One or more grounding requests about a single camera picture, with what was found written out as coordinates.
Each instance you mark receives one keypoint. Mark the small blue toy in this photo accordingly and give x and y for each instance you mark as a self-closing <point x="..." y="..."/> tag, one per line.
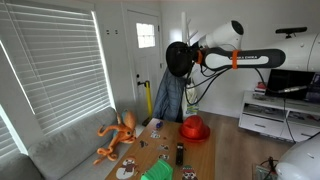
<point x="159" y="125"/>

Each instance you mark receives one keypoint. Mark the narrow white window blind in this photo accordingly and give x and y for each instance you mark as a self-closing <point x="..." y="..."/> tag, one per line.
<point x="8" y="136"/>

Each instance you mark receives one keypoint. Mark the small light sticker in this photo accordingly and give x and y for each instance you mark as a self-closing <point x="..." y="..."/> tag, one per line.
<point x="155" y="134"/>
<point x="164" y="157"/>
<point x="163" y="147"/>

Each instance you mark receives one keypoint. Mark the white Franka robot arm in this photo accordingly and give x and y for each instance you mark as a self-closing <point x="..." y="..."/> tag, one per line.
<point x="300" y="50"/>

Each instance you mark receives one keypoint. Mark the black hat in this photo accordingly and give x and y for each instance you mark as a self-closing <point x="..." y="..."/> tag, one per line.
<point x="179" y="59"/>

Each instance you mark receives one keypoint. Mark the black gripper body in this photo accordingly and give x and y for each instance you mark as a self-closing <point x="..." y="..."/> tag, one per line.
<point x="195" y="55"/>

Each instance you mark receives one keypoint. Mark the white tote bag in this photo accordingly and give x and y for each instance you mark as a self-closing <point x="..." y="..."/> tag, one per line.
<point x="191" y="103"/>

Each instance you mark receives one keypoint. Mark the white door with window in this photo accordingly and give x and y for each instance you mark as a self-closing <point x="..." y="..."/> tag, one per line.
<point x="145" y="60"/>

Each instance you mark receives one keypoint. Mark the green plastic container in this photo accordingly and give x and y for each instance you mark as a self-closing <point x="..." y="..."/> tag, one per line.
<point x="157" y="171"/>

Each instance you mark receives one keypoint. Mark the white TV cabinet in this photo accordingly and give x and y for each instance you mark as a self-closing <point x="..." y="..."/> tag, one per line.
<point x="266" y="120"/>

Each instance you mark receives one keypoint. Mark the small stack of books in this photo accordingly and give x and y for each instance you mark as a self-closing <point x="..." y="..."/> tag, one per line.
<point x="261" y="87"/>

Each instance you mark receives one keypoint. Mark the snowman sticker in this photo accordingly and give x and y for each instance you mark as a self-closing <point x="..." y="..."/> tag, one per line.
<point x="127" y="168"/>

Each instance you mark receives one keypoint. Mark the light sectional sofa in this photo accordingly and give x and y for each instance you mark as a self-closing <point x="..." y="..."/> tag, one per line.
<point x="66" y="146"/>

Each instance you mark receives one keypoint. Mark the black stereo camera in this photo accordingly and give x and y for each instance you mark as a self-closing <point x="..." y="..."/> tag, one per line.
<point x="291" y="30"/>

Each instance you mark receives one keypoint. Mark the small dark sticker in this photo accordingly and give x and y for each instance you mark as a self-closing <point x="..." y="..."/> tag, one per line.
<point x="143" y="143"/>

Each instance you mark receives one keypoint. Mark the yellow door security bar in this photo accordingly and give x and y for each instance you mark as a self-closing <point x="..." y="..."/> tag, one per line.
<point x="149" y="100"/>

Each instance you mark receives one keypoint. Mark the white coat stand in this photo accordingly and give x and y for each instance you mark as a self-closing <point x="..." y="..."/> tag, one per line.
<point x="184" y="26"/>

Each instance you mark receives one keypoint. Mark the dark blue quilted jacket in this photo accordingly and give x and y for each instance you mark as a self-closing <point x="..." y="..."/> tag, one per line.
<point x="169" y="96"/>

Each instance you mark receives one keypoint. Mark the black flat television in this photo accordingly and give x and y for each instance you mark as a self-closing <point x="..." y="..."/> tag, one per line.
<point x="290" y="80"/>

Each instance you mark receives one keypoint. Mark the wide white window blind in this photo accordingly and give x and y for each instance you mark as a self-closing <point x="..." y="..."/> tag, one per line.
<point x="56" y="63"/>

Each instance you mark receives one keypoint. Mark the light wooden table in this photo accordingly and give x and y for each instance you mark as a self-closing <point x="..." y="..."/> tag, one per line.
<point x="196" y="156"/>

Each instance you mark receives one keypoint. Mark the orange octopus plush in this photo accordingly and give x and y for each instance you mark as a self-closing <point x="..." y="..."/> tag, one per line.
<point x="120" y="133"/>

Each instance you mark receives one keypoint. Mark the black remote control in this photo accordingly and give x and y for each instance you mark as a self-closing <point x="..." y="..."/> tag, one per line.
<point x="180" y="154"/>

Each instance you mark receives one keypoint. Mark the red hat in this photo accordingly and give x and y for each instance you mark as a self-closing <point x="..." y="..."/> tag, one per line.
<point x="194" y="128"/>

